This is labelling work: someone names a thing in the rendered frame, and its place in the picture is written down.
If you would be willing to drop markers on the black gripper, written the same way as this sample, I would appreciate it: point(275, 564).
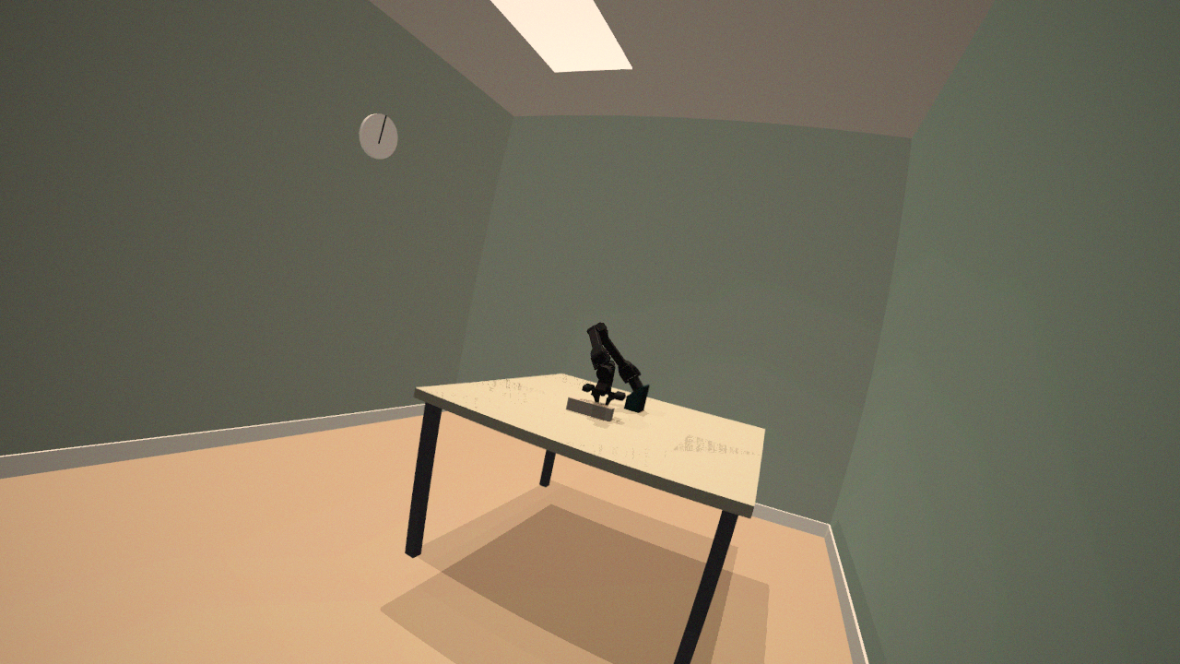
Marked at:
point(617, 396)

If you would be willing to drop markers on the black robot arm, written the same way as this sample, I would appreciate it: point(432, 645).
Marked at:
point(605, 367)

